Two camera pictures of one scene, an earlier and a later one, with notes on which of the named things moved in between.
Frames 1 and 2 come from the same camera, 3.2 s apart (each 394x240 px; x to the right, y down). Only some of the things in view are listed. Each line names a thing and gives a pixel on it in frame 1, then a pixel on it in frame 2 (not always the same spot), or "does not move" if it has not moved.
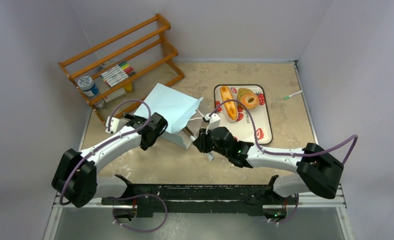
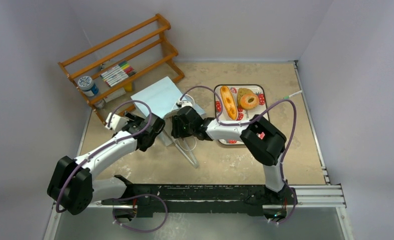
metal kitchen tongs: (210, 154) → (195, 164)
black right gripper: (203, 143) → (177, 125)
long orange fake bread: (232, 107) does not move
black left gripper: (132, 118) does not move
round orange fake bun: (245, 98) does not move
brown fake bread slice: (241, 92) does not move
